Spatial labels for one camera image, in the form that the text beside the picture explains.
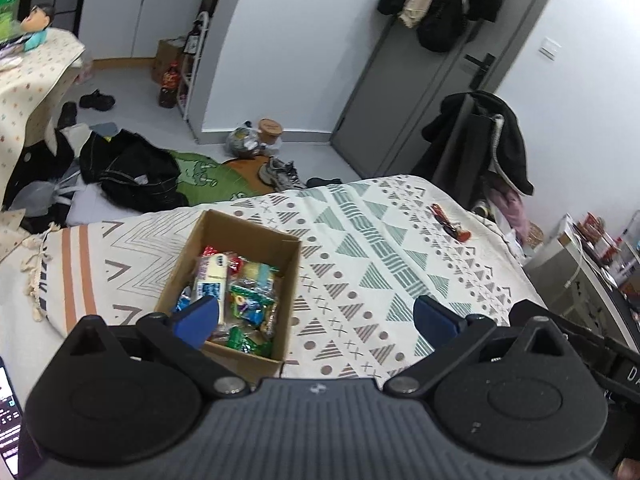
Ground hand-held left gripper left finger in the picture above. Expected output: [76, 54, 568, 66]
[62, 294, 252, 401]

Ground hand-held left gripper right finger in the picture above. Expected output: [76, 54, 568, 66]
[383, 294, 572, 400]

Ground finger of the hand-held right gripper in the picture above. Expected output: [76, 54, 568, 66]
[509, 299, 568, 332]

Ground long white snack packet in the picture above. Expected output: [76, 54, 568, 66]
[192, 254, 231, 326]

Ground bright green snack packet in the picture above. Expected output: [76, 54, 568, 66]
[225, 325, 273, 358]

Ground clear green-edged cake packet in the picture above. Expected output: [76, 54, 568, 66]
[227, 259, 279, 291]

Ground person's right hand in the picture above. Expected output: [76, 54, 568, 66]
[612, 457, 640, 480]

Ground white desk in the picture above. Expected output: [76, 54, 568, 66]
[522, 215, 640, 322]

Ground pink cloth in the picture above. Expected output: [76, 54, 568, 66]
[487, 185, 531, 246]

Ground red basket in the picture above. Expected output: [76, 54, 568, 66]
[575, 212, 622, 262]

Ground green cartoon floor mat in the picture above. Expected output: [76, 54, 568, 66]
[167, 149, 273, 206]

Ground black jacket with white trim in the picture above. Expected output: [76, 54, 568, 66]
[421, 91, 536, 196]

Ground grey sneaker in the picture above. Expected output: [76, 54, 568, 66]
[274, 157, 307, 189]
[257, 160, 293, 192]

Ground black clothing pile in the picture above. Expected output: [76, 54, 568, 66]
[79, 129, 191, 211]

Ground black chair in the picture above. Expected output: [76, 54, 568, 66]
[430, 92, 501, 211]

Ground brown lidded bucket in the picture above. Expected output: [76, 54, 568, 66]
[256, 118, 284, 148]

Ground grey plastic bag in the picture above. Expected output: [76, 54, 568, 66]
[10, 180, 71, 212]

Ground black and white garment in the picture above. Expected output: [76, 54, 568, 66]
[2, 127, 81, 211]

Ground grey door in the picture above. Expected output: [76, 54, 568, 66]
[330, 0, 557, 181]

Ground dark bottle with red label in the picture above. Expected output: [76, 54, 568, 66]
[158, 62, 182, 109]

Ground black slipper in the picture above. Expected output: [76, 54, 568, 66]
[79, 89, 116, 111]
[56, 101, 78, 133]

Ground white metal rack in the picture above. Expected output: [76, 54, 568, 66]
[177, 10, 212, 122]

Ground brown cardboard floor box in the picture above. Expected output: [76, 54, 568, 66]
[151, 37, 188, 86]

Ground dotted cream tablecloth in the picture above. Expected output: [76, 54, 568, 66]
[0, 27, 86, 206]

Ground black hanging bag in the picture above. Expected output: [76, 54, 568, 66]
[416, 0, 468, 53]

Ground white lower cabinet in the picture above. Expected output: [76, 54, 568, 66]
[82, 0, 208, 61]

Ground cartoon doll figure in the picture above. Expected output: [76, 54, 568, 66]
[19, 4, 56, 53]

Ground white cable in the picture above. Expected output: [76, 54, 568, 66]
[564, 236, 587, 289]

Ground red-handled scissors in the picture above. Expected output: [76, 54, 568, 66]
[431, 203, 473, 242]

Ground black door handle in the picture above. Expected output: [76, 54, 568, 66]
[462, 52, 496, 88]

